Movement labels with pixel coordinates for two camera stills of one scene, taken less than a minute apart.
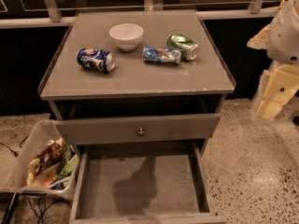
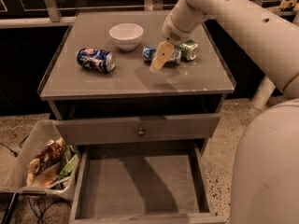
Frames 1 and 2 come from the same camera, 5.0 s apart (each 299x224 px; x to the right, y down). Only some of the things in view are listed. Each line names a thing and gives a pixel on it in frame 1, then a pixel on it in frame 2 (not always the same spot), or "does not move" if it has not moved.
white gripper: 285,36 to 172,32
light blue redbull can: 166,55 does not move
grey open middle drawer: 155,182 does not move
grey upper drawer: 150,127 does not move
